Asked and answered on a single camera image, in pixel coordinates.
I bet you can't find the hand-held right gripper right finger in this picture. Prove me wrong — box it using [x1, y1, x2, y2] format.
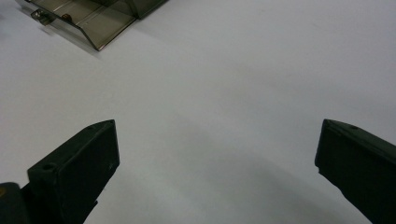
[314, 118, 396, 224]

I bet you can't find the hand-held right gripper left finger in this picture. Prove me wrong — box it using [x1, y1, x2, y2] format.
[27, 119, 120, 224]

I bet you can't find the smoky transparent drawer cabinet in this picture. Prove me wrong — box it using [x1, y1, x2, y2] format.
[92, 0, 170, 21]

